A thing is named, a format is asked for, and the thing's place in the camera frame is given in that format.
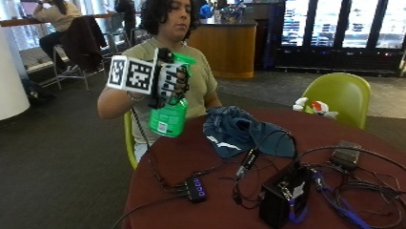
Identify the white and red soft toy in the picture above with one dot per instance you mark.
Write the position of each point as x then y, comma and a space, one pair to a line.
319, 108

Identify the glass door refrigerators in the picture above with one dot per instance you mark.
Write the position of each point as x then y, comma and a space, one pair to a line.
339, 28

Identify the wooden bar counter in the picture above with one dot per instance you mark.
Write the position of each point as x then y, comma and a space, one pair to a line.
26, 21

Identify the green spray bottle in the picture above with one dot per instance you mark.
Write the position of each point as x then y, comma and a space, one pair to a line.
170, 119

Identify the black bag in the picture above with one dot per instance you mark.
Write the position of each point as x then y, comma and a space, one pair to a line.
37, 90

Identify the grey metal chair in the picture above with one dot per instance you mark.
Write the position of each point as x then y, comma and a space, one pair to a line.
116, 31

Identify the grey small device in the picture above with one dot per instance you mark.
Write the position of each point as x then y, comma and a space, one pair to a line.
347, 155

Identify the black jacket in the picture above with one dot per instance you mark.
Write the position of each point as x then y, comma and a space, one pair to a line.
83, 41

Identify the metal bar stool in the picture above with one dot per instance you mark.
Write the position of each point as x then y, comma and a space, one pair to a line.
70, 71

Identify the round wooden counter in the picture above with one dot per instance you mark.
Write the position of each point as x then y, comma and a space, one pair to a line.
227, 47

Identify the black hub with blue lights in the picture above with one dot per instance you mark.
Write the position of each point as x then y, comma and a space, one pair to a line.
196, 189

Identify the items on counter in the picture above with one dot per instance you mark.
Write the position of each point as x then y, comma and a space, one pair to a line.
231, 13

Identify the white pillar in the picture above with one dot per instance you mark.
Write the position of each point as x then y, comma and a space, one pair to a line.
11, 79

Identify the white marker cube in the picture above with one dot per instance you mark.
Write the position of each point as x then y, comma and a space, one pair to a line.
135, 74

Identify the the person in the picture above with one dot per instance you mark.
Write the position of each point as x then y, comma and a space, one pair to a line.
199, 73

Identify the green plastic chair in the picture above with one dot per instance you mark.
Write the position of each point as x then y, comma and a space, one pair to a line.
343, 95
130, 143

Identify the black electronics box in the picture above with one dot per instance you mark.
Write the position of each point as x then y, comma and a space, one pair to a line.
279, 197

